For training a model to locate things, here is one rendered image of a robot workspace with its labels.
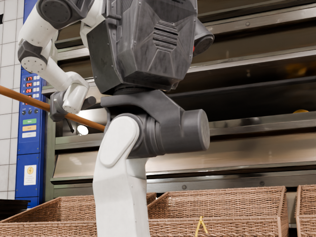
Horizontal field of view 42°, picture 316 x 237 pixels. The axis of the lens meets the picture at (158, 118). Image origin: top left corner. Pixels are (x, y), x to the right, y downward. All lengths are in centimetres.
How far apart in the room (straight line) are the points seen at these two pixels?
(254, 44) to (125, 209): 124
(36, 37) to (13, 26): 146
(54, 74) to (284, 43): 112
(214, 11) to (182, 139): 118
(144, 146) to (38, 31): 47
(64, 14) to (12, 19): 166
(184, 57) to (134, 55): 16
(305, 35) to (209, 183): 83
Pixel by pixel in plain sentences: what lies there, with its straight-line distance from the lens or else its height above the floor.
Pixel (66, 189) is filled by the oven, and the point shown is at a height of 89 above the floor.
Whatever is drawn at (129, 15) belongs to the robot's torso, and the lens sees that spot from 110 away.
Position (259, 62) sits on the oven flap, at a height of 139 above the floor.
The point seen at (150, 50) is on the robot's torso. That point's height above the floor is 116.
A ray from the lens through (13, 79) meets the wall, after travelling 262.
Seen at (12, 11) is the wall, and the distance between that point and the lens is 281.
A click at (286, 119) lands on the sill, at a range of 197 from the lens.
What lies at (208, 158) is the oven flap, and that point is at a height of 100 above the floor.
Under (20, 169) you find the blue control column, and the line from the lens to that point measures 242.
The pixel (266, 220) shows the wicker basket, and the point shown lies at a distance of 144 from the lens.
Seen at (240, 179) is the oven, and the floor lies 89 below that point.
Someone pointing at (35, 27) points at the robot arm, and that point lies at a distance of 128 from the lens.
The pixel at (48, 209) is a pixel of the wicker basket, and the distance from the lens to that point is 217.
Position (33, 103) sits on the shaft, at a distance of 166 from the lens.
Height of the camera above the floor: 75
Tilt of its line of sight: 13 degrees up
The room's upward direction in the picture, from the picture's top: 2 degrees counter-clockwise
